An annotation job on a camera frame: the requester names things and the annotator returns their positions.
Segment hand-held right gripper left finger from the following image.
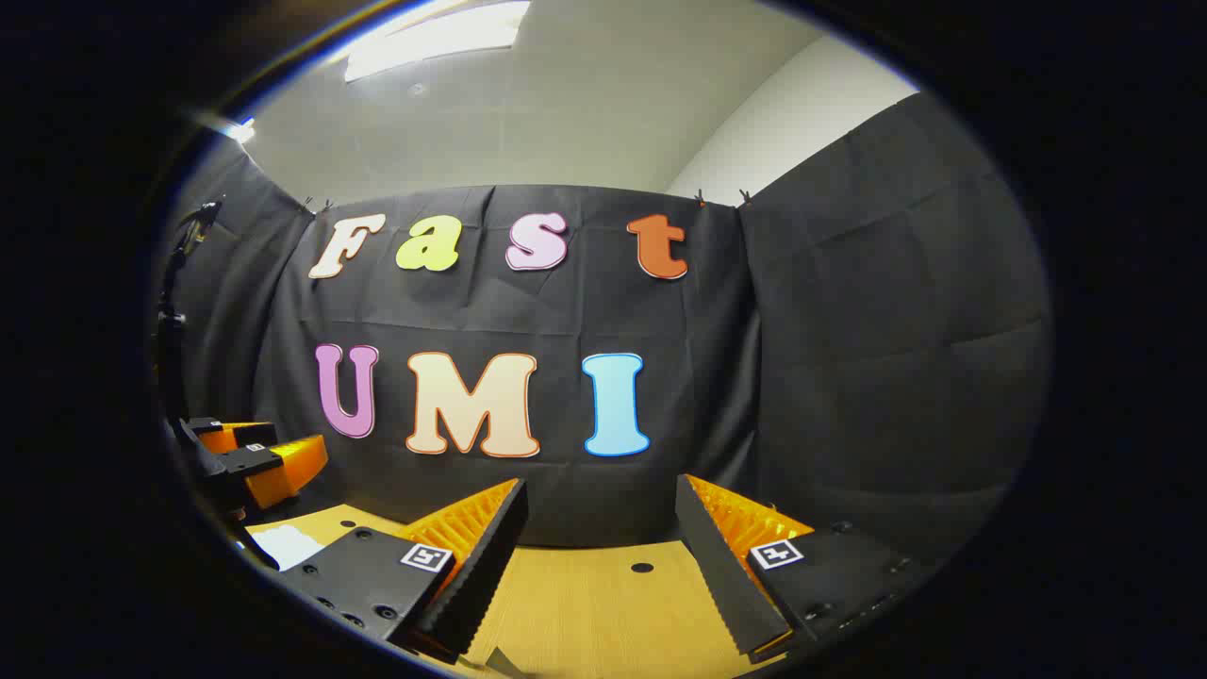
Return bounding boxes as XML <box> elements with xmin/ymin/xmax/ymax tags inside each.
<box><xmin>281</xmin><ymin>477</ymin><xmax>530</xmax><ymax>664</ymax></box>

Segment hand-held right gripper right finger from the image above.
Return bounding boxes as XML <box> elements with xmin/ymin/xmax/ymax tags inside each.
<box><xmin>674</xmin><ymin>473</ymin><xmax>937</xmax><ymax>664</ymax></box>

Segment light blue small suitcase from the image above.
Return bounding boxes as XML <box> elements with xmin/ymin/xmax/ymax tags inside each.
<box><xmin>240</xmin><ymin>523</ymin><xmax>327</xmax><ymax>572</ymax></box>

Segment green white skin care tube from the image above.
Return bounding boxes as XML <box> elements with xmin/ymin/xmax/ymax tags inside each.
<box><xmin>460</xmin><ymin>647</ymin><xmax>537</xmax><ymax>679</ymax></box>

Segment black backdrop cloth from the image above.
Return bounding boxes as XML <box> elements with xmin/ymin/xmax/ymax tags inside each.
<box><xmin>156</xmin><ymin>91</ymin><xmax>1052</xmax><ymax>567</ymax></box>

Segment ceiling light panel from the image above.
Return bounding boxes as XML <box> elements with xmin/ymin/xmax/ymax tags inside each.
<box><xmin>344</xmin><ymin>0</ymin><xmax>531</xmax><ymax>83</ymax></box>

